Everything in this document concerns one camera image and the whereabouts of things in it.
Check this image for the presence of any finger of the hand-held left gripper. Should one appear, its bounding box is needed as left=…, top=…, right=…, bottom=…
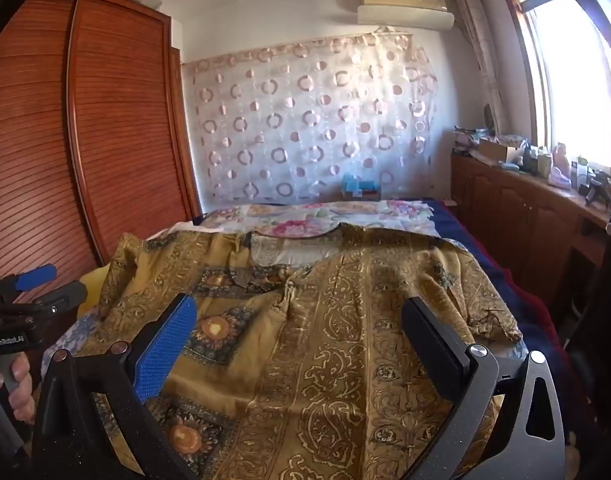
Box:
left=34, top=281, right=89, bottom=319
left=12, top=263, right=59, bottom=295

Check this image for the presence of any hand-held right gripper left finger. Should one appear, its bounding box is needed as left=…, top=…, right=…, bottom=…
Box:
left=30, top=292, right=198, bottom=480

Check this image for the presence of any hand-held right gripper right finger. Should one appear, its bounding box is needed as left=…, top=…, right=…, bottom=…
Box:
left=402, top=297, right=567, bottom=480

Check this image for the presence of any golden patterned blanket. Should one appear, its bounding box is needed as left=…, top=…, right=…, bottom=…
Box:
left=78, top=222, right=525, bottom=480

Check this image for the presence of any person's left hand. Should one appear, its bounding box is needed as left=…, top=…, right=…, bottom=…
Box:
left=0, top=352, right=37, bottom=424

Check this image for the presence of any dark blue blanket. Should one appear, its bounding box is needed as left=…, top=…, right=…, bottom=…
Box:
left=428, top=199, right=593, bottom=421

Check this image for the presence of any wooden low cabinet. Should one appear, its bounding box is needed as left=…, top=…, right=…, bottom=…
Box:
left=450, top=152, right=611, bottom=321

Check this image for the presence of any wooden headboard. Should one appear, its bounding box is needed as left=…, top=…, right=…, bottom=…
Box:
left=0, top=0, right=204, bottom=321

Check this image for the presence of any blue box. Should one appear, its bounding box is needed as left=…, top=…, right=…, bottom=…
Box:
left=341, top=174, right=382, bottom=202

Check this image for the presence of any floral bed sheet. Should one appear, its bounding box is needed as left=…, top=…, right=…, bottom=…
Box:
left=40, top=199, right=469, bottom=366

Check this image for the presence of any cardboard box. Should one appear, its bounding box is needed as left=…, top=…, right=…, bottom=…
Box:
left=478, top=137, right=522, bottom=164

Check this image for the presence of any pink bag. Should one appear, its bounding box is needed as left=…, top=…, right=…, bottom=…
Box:
left=547, top=144, right=575, bottom=189

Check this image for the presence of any black tripod stand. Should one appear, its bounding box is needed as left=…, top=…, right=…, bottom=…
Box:
left=580, top=171, right=611, bottom=235

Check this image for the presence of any sheer circle-patterned curtain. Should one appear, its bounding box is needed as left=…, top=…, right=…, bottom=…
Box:
left=182, top=27, right=440, bottom=208

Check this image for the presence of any window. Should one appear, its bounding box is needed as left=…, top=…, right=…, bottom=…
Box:
left=495, top=0, right=611, bottom=173

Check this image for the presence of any pale window curtain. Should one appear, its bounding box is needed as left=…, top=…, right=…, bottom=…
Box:
left=453, top=0, right=511, bottom=136

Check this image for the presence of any white air conditioner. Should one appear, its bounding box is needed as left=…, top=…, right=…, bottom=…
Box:
left=356, top=0, right=456, bottom=29

